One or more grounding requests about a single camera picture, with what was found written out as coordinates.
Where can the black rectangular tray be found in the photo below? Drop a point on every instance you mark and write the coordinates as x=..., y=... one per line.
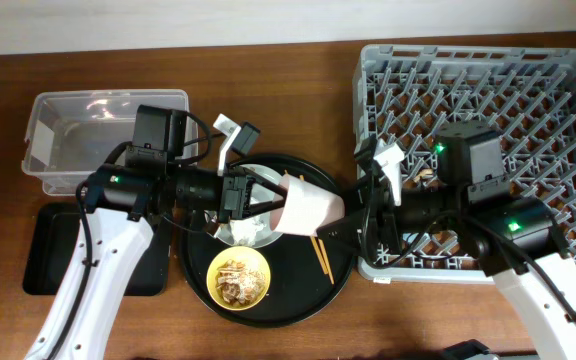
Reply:
x=53, y=242

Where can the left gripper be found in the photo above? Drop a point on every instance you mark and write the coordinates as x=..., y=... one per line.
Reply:
x=233, y=199

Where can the wooden chopstick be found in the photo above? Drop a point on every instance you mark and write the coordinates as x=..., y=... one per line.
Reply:
x=325, y=260
x=303, y=211

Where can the white tissue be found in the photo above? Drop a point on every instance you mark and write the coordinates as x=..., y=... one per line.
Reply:
x=245, y=232

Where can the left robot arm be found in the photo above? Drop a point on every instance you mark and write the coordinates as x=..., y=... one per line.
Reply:
x=120, y=206

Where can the gold snack wrapper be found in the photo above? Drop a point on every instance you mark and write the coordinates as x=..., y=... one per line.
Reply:
x=212, y=228

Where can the pink cup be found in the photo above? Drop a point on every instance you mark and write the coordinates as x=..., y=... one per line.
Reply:
x=335, y=210

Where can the yellow bowl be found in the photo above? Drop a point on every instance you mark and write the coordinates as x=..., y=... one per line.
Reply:
x=240, y=253

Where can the round black tray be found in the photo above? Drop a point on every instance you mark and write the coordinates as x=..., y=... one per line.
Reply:
x=298, y=287

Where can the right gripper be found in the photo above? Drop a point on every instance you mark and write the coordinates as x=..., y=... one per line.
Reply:
x=383, y=207

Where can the food scraps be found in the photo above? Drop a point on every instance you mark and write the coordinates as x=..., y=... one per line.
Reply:
x=240, y=283

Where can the grey plate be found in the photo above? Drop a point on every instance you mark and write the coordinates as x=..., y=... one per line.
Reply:
x=258, y=194

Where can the small food scrap in rack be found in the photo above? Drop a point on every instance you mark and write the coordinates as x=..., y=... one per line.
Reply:
x=423, y=174

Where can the clear plastic bin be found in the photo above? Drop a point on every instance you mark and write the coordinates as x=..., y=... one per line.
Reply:
x=70, y=133

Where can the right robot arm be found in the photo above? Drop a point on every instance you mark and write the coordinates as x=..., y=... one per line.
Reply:
x=515, y=240

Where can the grey dishwasher rack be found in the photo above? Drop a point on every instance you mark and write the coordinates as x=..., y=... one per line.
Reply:
x=403, y=94

